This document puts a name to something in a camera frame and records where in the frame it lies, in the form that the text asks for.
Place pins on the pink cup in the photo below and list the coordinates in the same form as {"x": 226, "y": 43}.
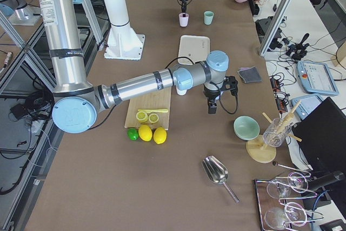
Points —
{"x": 183, "y": 19}

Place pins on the cream white cup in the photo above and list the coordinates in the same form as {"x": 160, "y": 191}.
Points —
{"x": 181, "y": 92}

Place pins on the cream rabbit tray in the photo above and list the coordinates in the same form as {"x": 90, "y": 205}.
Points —
{"x": 193, "y": 49}

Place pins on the wine glass rack tray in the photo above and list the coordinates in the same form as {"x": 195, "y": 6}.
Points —
{"x": 280, "y": 202}

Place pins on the mint green cup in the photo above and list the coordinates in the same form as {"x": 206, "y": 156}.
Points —
{"x": 208, "y": 17}

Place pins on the green bowl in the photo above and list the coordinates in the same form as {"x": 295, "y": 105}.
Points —
{"x": 246, "y": 128}

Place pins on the grey folded cloth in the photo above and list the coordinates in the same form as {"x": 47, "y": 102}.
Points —
{"x": 249, "y": 75}

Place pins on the bamboo cutting board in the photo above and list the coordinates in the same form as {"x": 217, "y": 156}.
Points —
{"x": 152, "y": 101}

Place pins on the yellow plastic knife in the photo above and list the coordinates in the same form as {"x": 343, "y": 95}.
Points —
{"x": 153, "y": 110}

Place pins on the whole yellow lemon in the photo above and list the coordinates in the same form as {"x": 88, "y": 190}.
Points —
{"x": 160, "y": 135}
{"x": 145, "y": 133}

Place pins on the lemon half right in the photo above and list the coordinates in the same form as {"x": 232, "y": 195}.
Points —
{"x": 153, "y": 118}

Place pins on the lemon half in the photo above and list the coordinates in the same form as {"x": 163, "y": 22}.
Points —
{"x": 141, "y": 116}
{"x": 153, "y": 118}

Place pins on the wooden cup stand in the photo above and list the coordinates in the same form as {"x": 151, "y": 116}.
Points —
{"x": 262, "y": 152}

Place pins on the metal scoop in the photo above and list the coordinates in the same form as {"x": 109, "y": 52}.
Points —
{"x": 218, "y": 173}

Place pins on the clear textured glass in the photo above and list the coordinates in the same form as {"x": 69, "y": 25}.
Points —
{"x": 276, "y": 132}

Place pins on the lemon half left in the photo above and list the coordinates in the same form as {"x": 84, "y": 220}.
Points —
{"x": 141, "y": 116}

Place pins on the green lime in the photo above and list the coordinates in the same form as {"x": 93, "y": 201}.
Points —
{"x": 133, "y": 134}

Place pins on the blue teach pendant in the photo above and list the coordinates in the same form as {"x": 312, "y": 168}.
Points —
{"x": 316, "y": 78}
{"x": 308, "y": 103}

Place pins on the black monitor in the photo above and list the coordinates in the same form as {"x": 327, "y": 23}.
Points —
{"x": 323, "y": 137}

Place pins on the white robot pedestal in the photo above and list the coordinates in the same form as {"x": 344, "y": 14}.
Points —
{"x": 123, "y": 42}

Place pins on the aluminium frame post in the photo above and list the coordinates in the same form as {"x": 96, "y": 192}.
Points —
{"x": 274, "y": 25}

